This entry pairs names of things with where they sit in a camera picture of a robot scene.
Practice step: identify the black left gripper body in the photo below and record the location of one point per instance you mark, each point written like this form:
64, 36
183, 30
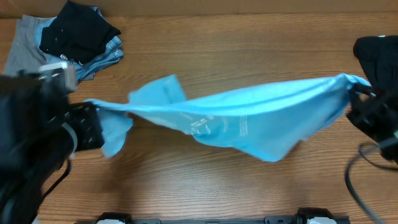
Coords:
86, 126

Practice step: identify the light blue printed t-shirt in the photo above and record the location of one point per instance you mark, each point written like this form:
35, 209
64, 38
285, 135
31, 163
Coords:
264, 121

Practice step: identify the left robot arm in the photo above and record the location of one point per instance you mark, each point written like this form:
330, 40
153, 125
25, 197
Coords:
40, 130

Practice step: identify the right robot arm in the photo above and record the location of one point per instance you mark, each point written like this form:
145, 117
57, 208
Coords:
376, 116

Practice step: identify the black folded garment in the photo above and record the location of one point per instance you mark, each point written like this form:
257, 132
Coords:
78, 33

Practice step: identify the grey folded garment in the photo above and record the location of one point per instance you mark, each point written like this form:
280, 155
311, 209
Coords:
25, 53

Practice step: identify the black garment at right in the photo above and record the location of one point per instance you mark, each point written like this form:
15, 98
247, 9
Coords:
378, 58

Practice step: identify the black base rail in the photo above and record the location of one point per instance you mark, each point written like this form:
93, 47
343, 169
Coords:
305, 215

